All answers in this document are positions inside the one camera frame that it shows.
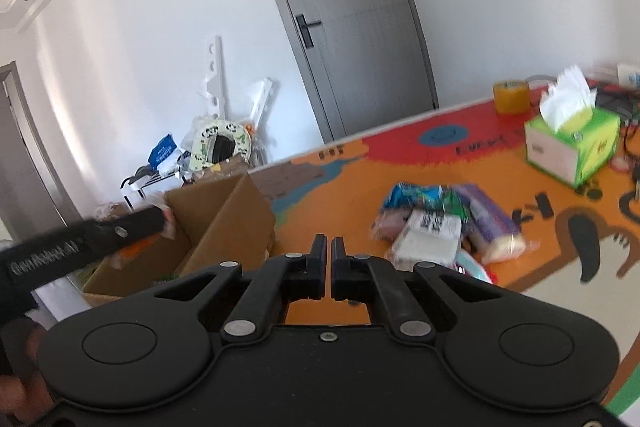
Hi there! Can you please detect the pink snack pack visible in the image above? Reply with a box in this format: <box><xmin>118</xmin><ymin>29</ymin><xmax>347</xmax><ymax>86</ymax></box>
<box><xmin>371</xmin><ymin>209</ymin><xmax>412</xmax><ymax>242</ymax></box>

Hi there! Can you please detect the white labelled snack pack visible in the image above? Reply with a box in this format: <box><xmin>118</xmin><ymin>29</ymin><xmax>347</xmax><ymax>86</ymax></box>
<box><xmin>390</xmin><ymin>210</ymin><xmax>462</xmax><ymax>271</ymax></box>

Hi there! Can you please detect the blue snack packet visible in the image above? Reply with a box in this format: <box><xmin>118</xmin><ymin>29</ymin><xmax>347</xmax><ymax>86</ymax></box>
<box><xmin>382</xmin><ymin>183</ymin><xmax>444</xmax><ymax>210</ymax></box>

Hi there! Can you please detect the blue green candy packet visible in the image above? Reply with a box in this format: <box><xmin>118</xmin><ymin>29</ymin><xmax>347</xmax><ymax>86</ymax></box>
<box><xmin>440</xmin><ymin>186</ymin><xmax>470</xmax><ymax>222</ymax></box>

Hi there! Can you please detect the purple bread pack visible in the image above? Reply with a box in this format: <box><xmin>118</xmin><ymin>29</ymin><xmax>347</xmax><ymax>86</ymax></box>
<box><xmin>452</xmin><ymin>184</ymin><xmax>528</xmax><ymax>265</ymax></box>

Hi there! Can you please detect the red blue striped packet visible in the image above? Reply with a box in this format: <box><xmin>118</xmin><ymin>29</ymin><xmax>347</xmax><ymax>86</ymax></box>
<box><xmin>454</xmin><ymin>249</ymin><xmax>494</xmax><ymax>284</ymax></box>

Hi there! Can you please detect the person left hand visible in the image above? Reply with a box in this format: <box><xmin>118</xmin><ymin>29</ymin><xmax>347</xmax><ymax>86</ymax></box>
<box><xmin>1</xmin><ymin>323</ymin><xmax>52</xmax><ymax>424</ymax></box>

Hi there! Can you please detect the small brown cardboard box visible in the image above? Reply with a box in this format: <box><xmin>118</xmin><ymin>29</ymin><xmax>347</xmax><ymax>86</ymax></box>
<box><xmin>93</xmin><ymin>202</ymin><xmax>131</xmax><ymax>221</ymax></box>

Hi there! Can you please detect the SF cardboard box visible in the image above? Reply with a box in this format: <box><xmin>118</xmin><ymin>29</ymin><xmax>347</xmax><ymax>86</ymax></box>
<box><xmin>193</xmin><ymin>155</ymin><xmax>250</xmax><ymax>182</ymax></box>

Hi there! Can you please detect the panda toilet seat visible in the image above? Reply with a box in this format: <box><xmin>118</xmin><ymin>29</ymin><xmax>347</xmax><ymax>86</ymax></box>
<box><xmin>190</xmin><ymin>119</ymin><xmax>253</xmax><ymax>172</ymax></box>

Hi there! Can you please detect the blue plastic bag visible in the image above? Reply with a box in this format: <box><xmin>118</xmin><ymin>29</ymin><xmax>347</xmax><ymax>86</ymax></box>
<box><xmin>148</xmin><ymin>134</ymin><xmax>177</xmax><ymax>170</ymax></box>

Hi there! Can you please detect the tall white foam board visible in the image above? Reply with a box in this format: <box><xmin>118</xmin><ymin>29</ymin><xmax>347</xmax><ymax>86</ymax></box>
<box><xmin>198</xmin><ymin>35</ymin><xmax>226</xmax><ymax>118</ymax></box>

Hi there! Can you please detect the colourful cartoon table mat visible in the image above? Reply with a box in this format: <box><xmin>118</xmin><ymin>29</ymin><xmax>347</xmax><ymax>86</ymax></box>
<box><xmin>252</xmin><ymin>102</ymin><xmax>639</xmax><ymax>425</ymax></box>

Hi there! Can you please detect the yellow tape roll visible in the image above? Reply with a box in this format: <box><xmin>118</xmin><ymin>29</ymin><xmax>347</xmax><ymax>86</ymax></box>
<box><xmin>492</xmin><ymin>80</ymin><xmax>530</xmax><ymax>115</ymax></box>

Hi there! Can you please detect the green tissue box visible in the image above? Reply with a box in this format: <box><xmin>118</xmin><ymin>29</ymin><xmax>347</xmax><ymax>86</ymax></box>
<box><xmin>524</xmin><ymin>66</ymin><xmax>620</xmax><ymax>187</ymax></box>

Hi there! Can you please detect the grey door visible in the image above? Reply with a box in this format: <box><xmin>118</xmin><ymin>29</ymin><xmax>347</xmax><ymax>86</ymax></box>
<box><xmin>276</xmin><ymin>0</ymin><xmax>438</xmax><ymax>142</ymax></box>

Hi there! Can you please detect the white power strip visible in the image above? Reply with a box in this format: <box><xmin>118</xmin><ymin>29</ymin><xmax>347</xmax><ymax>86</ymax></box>
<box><xmin>617</xmin><ymin>63</ymin><xmax>640</xmax><ymax>89</ymax></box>

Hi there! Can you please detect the black cable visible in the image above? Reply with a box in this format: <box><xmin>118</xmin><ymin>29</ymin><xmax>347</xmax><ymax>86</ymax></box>
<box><xmin>527</xmin><ymin>74</ymin><xmax>640</xmax><ymax>158</ymax></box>

